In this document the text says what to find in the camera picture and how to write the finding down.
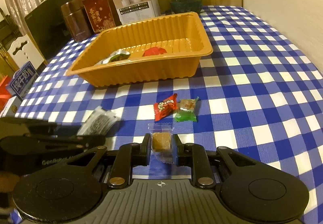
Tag small red candy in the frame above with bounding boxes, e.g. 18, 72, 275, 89
153, 94, 178, 122

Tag white wooden chair back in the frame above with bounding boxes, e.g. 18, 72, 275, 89
8, 34, 45, 69

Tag red bag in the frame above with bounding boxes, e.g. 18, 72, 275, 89
0, 75, 12, 111

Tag white box corner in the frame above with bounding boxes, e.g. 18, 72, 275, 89
0, 96, 22, 118

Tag red gift box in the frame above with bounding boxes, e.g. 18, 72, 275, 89
82, 0, 122, 33

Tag brown cylindrical tin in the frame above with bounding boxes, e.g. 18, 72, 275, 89
61, 0, 92, 42

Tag folded metal rack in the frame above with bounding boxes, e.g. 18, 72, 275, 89
0, 8, 20, 65

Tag white foil snack pouch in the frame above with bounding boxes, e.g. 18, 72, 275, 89
96, 49, 131, 65

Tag orange plastic tray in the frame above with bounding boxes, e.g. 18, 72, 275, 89
66, 12, 213, 88

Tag black monitor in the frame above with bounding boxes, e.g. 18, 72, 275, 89
25, 0, 71, 60

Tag green candy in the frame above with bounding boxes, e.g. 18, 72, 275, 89
175, 97, 199, 122

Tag left hand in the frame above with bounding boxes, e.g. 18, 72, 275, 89
0, 172, 20, 209

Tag clear seaweed snack packet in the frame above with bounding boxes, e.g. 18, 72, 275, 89
77, 106, 119, 135

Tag blue white checkered tablecloth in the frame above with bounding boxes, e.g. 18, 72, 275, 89
17, 6, 322, 223

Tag red pastry packet front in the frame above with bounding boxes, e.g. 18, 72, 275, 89
142, 47, 167, 57

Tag blue milk carton box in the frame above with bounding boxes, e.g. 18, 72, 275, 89
5, 61, 38, 101

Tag clear brown candy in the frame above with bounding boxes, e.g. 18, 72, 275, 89
147, 122, 174, 164

